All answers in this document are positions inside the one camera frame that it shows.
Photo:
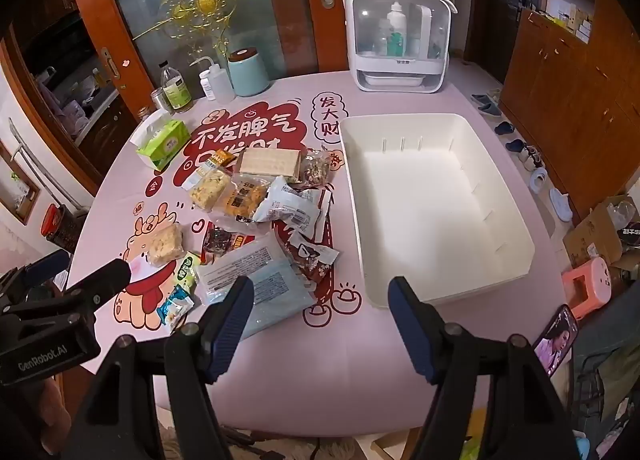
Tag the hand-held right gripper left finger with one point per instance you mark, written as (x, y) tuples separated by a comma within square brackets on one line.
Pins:
[(231, 325)]

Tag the red-white snack packet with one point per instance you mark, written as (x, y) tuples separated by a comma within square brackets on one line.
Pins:
[(324, 205)]

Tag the rice block packet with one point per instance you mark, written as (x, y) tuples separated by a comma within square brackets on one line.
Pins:
[(162, 240)]

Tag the metal can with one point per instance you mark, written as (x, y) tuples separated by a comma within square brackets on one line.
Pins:
[(160, 100)]

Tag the small green snack packet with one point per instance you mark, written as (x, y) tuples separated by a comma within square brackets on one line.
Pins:
[(186, 272)]

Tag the small glass jar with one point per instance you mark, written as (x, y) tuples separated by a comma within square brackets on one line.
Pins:
[(144, 113)]

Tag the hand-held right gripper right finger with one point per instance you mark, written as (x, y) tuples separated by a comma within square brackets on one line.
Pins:
[(414, 330)]

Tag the white sneakers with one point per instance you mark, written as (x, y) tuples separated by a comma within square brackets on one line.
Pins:
[(530, 157)]

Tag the cardboard box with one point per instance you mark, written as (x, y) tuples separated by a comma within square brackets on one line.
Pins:
[(590, 235)]

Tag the brown cracker packet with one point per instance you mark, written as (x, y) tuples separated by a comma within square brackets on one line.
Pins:
[(270, 163)]

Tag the white squeeze bottle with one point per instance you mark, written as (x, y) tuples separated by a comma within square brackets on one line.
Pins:
[(221, 86)]

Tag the white pill bottle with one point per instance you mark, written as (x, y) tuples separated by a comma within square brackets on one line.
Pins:
[(207, 89)]

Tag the white sterilizer cabinet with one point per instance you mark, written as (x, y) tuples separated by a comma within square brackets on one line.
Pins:
[(390, 83)]

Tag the small orange snack packet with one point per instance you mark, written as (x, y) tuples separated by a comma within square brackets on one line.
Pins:
[(221, 159)]

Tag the pink plastic stool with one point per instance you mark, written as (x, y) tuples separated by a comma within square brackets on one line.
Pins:
[(585, 285)]

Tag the grey slipper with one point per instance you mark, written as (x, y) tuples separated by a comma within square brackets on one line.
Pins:
[(482, 99), (490, 109)]

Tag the white-blue snack packet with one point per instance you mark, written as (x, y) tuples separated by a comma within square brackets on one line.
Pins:
[(285, 202)]

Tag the small blue snack packet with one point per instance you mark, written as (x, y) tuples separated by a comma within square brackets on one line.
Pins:
[(175, 307)]

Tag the navy slipper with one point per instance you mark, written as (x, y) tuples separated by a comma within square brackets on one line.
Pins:
[(504, 128), (515, 145)]

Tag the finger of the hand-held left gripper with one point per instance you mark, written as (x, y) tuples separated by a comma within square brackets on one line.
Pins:
[(97, 282), (32, 274)]

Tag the large pale printed packet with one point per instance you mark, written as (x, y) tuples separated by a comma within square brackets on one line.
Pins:
[(272, 285)]

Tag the pale blue slipper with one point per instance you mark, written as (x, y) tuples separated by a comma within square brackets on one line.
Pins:
[(561, 204), (539, 181)]

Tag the wooden cabinet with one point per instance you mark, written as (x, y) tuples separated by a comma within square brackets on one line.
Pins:
[(565, 90)]

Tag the dark red snack packet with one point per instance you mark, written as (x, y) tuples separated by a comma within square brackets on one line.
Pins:
[(220, 242)]

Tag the clear rice crisp packet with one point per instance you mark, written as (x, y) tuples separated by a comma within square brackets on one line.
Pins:
[(207, 187)]

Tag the glass bottle green label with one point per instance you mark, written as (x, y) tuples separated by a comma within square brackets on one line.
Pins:
[(176, 90)]

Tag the brown-white snack packet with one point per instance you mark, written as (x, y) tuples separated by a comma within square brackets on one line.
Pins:
[(312, 257)]

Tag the white bottle teal label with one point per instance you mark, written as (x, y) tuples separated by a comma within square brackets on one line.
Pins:
[(396, 30)]

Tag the red-lidded dark basket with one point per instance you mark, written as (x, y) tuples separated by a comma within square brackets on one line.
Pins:
[(55, 227)]

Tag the clear nut packet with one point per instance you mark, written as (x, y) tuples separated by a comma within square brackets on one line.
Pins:
[(319, 168)]

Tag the green tissue pack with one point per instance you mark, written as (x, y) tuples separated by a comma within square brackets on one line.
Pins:
[(165, 145)]

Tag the pile of clothes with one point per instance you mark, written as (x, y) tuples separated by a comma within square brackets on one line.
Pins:
[(610, 370)]

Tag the orange pastry packet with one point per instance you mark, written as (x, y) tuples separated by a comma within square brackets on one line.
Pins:
[(245, 199)]

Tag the teal canister brown lid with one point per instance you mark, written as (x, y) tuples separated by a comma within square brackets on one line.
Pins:
[(247, 75)]

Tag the smartphone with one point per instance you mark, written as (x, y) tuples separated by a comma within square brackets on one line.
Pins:
[(555, 340)]

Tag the pink printed tablecloth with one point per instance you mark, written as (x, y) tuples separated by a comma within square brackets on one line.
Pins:
[(310, 370)]

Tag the white plastic bin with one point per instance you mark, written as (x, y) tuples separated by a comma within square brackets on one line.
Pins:
[(425, 200)]

